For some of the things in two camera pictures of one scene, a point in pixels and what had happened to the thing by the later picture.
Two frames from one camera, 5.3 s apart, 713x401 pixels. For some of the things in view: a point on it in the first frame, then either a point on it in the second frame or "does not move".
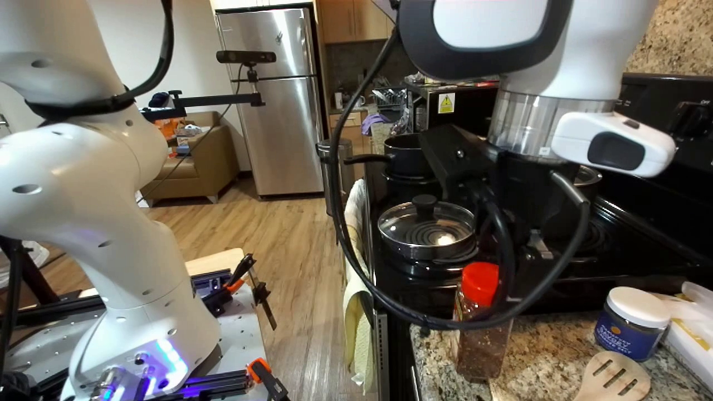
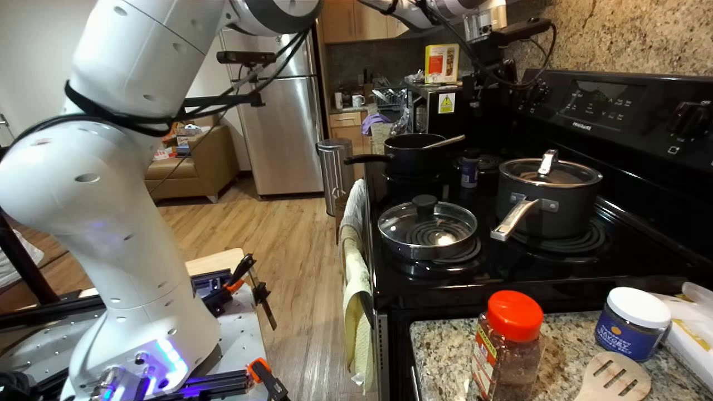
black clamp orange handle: [216, 288] does not move
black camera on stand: [246, 57] does not move
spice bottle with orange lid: [483, 352] → [507, 347]
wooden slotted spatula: [612, 376] does not move
